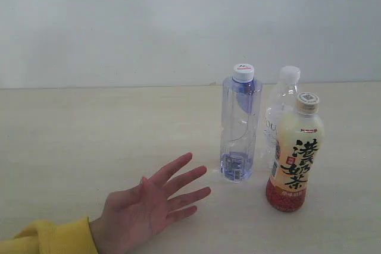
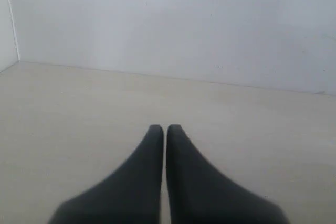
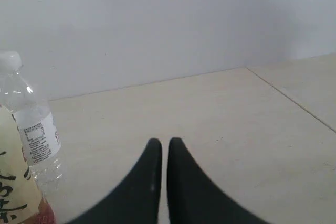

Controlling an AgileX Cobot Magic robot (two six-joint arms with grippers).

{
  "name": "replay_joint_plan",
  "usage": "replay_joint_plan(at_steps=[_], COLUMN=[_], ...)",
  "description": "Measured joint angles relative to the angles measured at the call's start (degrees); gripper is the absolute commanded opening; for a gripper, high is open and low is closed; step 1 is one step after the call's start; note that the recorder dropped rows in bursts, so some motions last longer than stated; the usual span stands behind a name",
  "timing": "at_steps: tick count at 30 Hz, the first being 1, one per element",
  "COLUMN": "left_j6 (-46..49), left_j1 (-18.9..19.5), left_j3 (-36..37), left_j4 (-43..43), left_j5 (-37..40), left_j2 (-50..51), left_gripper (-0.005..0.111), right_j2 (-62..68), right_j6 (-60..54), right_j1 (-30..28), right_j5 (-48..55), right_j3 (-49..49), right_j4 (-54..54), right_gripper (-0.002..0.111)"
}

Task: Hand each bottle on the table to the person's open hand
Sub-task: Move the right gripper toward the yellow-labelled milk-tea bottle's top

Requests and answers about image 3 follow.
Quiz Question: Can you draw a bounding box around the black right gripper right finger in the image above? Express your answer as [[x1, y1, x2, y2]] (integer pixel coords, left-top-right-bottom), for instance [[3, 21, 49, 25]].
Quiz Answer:
[[167, 137, 265, 223]]

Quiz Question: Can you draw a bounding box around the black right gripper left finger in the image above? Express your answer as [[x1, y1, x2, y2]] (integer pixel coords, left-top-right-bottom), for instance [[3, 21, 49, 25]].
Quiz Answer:
[[71, 138, 162, 224]]

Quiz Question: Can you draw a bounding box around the clear bottle white label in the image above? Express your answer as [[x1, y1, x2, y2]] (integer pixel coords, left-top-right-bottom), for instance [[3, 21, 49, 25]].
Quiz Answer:
[[0, 50, 65, 204]]

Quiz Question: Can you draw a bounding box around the cream snack bag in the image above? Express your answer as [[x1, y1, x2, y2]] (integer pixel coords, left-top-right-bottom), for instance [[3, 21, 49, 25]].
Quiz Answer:
[[1, 106, 56, 224]]

